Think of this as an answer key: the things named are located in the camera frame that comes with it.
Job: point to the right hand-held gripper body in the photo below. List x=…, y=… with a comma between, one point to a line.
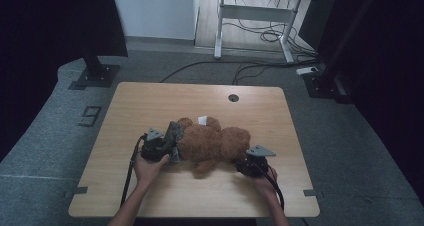
x=253, y=164

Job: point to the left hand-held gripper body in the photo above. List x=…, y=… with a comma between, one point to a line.
x=153, y=149

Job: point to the grey cloth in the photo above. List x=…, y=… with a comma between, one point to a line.
x=174, y=134

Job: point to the brown teddy bear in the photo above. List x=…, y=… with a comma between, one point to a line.
x=213, y=142

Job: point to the person's right hand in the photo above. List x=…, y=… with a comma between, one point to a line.
x=265, y=184

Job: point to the person's left hand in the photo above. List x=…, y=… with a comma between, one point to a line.
x=148, y=172

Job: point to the grey tape strip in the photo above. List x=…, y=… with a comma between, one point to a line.
x=78, y=190

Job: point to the black metal stand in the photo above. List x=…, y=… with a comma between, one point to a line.
x=321, y=82
x=97, y=73

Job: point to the white power strip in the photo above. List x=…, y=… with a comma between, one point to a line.
x=306, y=70

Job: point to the black curtain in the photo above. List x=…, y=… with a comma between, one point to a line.
x=50, y=36
x=393, y=69

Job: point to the white desk frame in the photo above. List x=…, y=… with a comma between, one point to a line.
x=255, y=13

